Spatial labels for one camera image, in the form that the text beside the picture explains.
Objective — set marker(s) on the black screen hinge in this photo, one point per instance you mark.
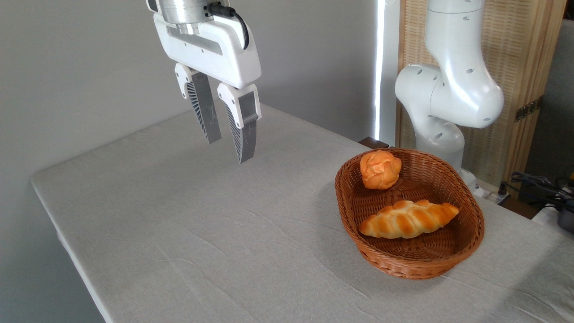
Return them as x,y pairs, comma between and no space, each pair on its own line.
528,109

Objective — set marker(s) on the white power strip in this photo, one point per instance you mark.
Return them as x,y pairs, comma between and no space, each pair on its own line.
491,195

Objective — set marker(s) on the round orange bread roll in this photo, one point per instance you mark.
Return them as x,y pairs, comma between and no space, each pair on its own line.
380,170

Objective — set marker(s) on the brown wicker basket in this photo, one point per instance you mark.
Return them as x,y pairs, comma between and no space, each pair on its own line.
466,233

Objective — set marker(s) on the dark wooden furniture corner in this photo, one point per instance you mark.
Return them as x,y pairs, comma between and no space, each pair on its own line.
373,142

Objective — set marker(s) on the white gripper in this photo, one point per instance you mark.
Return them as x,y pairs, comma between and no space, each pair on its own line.
224,49

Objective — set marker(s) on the bamboo folding screen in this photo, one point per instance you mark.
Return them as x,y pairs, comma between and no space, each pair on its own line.
515,45

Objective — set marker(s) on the long braided bread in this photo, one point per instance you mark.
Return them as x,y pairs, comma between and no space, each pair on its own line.
406,220

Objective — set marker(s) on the light grey tablecloth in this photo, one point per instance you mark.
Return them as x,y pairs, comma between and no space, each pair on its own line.
202,233

